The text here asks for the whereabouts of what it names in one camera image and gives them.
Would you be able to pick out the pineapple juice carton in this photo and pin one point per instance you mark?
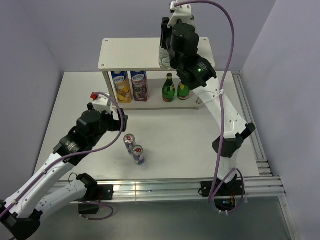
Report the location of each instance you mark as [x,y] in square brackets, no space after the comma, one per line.
[122,86]

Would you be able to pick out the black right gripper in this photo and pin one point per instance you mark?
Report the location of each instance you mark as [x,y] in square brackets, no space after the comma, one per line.
[165,31]

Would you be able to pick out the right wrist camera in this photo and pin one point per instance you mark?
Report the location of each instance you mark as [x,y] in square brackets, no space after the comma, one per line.
[181,11]

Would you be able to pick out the silver blue energy can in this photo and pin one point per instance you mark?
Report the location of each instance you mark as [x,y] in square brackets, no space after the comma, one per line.
[138,154]
[130,142]

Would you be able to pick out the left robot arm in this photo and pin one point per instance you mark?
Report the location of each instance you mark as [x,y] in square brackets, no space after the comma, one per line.
[23,212]

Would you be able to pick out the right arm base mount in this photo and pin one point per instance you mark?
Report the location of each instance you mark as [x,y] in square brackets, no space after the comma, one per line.
[229,191]

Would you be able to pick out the white two-tier shelf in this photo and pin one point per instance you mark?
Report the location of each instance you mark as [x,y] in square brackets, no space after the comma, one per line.
[141,54]

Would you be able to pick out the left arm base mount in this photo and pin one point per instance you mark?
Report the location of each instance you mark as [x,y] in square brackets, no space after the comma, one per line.
[93,201]

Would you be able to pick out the aluminium rail frame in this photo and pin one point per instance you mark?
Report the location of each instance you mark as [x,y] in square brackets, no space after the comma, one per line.
[180,140]

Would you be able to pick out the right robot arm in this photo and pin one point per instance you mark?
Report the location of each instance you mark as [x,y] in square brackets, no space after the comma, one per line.
[202,80]

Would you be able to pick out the green glass bottle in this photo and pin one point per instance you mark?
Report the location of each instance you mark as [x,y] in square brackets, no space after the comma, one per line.
[183,91]
[168,89]

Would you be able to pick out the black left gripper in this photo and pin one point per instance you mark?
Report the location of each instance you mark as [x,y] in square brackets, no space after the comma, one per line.
[114,124]

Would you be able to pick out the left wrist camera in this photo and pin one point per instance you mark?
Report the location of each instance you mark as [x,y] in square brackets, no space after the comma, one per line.
[101,103]

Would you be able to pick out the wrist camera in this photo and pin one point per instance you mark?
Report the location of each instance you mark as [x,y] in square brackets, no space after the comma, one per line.
[181,11]
[101,103]

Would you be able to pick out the red grape juice carton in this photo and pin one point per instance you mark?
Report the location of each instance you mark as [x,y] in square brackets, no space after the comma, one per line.
[139,83]

